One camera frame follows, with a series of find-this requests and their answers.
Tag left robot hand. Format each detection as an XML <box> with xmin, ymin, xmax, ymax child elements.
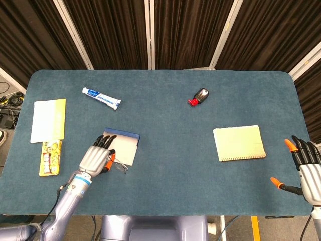
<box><xmin>79</xmin><ymin>134</ymin><xmax>117</xmax><ymax>178</ymax></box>

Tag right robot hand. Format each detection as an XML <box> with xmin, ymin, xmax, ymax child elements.
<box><xmin>270</xmin><ymin>135</ymin><xmax>321</xmax><ymax>209</ymax></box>

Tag thin metal frame eyeglasses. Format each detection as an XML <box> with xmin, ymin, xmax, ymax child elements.
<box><xmin>110</xmin><ymin>155</ymin><xmax>129</xmax><ymax>174</ymax></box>

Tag yellow snack box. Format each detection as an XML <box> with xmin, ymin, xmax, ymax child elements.
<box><xmin>39</xmin><ymin>139</ymin><xmax>63</xmax><ymax>177</ymax></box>

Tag white and yellow booklet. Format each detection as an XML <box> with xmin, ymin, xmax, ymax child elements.
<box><xmin>30</xmin><ymin>99</ymin><xmax>67</xmax><ymax>144</ymax></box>

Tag white blue toothpaste tube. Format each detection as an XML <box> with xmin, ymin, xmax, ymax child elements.
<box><xmin>82</xmin><ymin>87</ymin><xmax>122</xmax><ymax>111</ymax></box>

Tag yellow floor tape strip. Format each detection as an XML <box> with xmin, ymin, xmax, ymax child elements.
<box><xmin>251</xmin><ymin>215</ymin><xmax>260</xmax><ymax>241</ymax></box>

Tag blue felt table mat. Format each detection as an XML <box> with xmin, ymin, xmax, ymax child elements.
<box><xmin>0</xmin><ymin>69</ymin><xmax>313</xmax><ymax>217</ymax></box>

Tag dark brown curtain panel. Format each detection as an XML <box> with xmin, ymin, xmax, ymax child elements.
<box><xmin>62</xmin><ymin>0</ymin><xmax>151</xmax><ymax>70</ymax></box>
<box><xmin>0</xmin><ymin>0</ymin><xmax>87</xmax><ymax>87</ymax></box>
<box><xmin>293</xmin><ymin>54</ymin><xmax>321</xmax><ymax>145</ymax></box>
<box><xmin>154</xmin><ymin>0</ymin><xmax>235</xmax><ymax>70</ymax></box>
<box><xmin>215</xmin><ymin>0</ymin><xmax>321</xmax><ymax>73</ymax></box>

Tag pale yellow spiral notebook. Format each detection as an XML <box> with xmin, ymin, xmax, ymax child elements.
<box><xmin>213</xmin><ymin>125</ymin><xmax>267</xmax><ymax>162</ymax></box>

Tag grey robot torso base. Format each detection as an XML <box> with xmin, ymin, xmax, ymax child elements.
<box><xmin>100</xmin><ymin>215</ymin><xmax>209</xmax><ymax>241</ymax></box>

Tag black foot pedal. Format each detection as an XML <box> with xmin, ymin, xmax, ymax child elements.
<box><xmin>0</xmin><ymin>114</ymin><xmax>18</xmax><ymax>130</ymax></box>

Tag white table leg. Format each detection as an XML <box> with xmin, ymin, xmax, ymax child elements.
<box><xmin>219</xmin><ymin>215</ymin><xmax>228</xmax><ymax>241</ymax></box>

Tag black bottle red cap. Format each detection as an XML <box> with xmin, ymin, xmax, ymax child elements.
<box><xmin>187</xmin><ymin>88</ymin><xmax>210</xmax><ymax>108</ymax></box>

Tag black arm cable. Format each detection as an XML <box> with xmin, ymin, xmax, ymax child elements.
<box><xmin>40</xmin><ymin>184</ymin><xmax>69</xmax><ymax>226</ymax></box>

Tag blue floor cable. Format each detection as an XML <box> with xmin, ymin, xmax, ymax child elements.
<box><xmin>220</xmin><ymin>215</ymin><xmax>239</xmax><ymax>241</ymax></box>

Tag yellow black cable bundle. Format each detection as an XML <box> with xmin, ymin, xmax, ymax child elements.
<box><xmin>0</xmin><ymin>91</ymin><xmax>26</xmax><ymax>113</ymax></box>

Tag white partition frame post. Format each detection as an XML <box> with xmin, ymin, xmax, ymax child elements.
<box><xmin>144</xmin><ymin>0</ymin><xmax>155</xmax><ymax>70</ymax></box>
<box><xmin>208</xmin><ymin>0</ymin><xmax>243</xmax><ymax>71</ymax></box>
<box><xmin>0</xmin><ymin>66</ymin><xmax>27</xmax><ymax>95</ymax></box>
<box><xmin>52</xmin><ymin>0</ymin><xmax>94</xmax><ymax>70</ymax></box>
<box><xmin>288</xmin><ymin>47</ymin><xmax>321</xmax><ymax>81</ymax></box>

